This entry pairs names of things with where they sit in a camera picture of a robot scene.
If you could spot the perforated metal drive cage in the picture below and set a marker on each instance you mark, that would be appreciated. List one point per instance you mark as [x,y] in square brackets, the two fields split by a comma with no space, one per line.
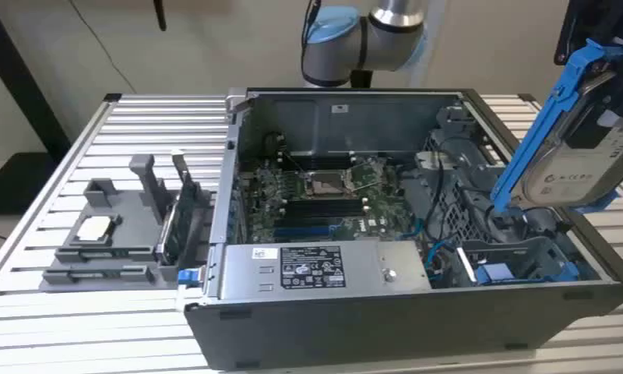
[462,218]

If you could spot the black hanging rod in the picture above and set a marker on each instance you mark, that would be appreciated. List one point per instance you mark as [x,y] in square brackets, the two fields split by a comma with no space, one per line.
[160,15]

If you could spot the green motherboard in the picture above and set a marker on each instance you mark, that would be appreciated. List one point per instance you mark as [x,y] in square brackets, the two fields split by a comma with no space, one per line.
[378,206]

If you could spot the CPU socket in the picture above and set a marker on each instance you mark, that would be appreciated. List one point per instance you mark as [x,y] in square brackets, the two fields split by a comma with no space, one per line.
[324,183]

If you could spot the black slanted beam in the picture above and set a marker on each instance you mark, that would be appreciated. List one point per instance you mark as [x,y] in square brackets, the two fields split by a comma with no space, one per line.
[20,78]

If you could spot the black floor base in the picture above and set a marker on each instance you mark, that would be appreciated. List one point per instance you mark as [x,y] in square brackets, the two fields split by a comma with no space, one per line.
[15,183]

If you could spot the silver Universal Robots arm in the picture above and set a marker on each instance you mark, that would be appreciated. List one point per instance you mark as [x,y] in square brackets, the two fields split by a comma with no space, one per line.
[337,58]

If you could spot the silver CPU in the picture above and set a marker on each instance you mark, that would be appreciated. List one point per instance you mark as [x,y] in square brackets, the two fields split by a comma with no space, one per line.
[96,228]

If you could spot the thin locking lever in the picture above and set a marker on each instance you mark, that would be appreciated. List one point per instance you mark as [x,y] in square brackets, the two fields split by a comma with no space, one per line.
[296,162]

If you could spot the grey parts rack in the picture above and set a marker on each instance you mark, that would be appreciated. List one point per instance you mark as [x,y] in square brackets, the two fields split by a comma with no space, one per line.
[135,233]

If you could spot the hard disk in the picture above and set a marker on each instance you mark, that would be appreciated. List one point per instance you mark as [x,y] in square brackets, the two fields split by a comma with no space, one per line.
[561,171]

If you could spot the silver power supply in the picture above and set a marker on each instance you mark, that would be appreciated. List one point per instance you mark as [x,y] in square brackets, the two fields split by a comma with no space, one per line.
[364,269]

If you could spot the blue case latch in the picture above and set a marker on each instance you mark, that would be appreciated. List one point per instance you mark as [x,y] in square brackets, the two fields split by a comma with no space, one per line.
[187,276]

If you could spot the black RAM slot bank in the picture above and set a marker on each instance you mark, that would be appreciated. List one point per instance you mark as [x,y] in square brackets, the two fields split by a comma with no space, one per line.
[324,212]
[317,159]

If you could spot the black power supply label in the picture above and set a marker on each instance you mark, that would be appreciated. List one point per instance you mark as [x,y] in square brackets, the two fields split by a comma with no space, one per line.
[314,267]

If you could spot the black open PC case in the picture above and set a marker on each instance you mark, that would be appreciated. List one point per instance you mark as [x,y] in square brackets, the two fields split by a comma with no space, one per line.
[342,331]

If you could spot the graphics card with bracket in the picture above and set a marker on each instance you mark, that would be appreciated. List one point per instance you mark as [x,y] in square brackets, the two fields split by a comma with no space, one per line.
[184,218]

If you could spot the blue expansion slot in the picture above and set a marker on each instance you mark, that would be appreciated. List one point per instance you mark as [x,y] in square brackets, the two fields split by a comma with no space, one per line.
[306,232]

